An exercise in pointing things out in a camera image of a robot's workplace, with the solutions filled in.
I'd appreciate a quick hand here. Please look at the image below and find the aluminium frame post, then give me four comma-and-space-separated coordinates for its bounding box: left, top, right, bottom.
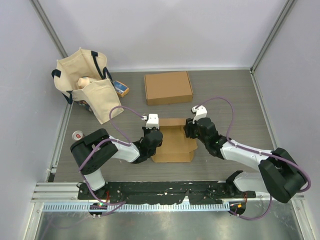
251, 0, 298, 73
29, 0, 68, 58

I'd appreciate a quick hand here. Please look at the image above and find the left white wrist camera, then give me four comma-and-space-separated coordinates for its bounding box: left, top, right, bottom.
141, 113, 160, 130

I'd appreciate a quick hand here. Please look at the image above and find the right aluminium frame post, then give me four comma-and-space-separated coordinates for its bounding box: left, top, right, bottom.
251, 0, 298, 73

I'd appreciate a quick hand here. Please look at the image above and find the left aluminium frame post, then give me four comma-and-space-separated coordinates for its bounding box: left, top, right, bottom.
29, 0, 68, 58

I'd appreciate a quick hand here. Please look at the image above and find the small blue orange box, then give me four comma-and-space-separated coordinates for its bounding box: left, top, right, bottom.
113, 80, 130, 98

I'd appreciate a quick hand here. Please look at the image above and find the cream bottle in bag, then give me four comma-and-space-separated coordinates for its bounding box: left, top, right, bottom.
77, 76, 99, 89

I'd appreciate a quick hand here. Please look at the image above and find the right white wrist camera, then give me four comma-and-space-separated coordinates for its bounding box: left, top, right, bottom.
191, 105, 208, 124

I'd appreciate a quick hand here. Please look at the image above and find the beige canvas tote bag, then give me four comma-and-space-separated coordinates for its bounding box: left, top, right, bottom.
51, 48, 124, 124

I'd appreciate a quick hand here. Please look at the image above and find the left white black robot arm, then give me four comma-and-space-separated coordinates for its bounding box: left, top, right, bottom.
70, 127, 163, 200

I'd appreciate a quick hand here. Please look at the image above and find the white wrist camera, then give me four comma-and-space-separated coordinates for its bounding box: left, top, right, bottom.
141, 113, 160, 130
191, 105, 208, 124

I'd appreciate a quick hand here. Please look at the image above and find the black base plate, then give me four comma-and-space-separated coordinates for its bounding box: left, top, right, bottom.
94, 181, 256, 205

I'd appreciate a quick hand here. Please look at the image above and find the slotted cable duct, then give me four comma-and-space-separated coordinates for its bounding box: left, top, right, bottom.
42, 202, 230, 213

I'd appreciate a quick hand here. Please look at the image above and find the red bull can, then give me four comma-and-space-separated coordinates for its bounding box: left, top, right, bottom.
71, 130, 85, 141

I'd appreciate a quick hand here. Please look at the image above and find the large brown cardboard box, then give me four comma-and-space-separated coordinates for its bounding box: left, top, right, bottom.
144, 71, 194, 106

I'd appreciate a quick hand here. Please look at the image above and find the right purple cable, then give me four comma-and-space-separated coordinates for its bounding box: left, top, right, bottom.
196, 97, 312, 221

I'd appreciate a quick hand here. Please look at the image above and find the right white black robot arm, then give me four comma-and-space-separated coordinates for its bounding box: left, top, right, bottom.
184, 117, 308, 203

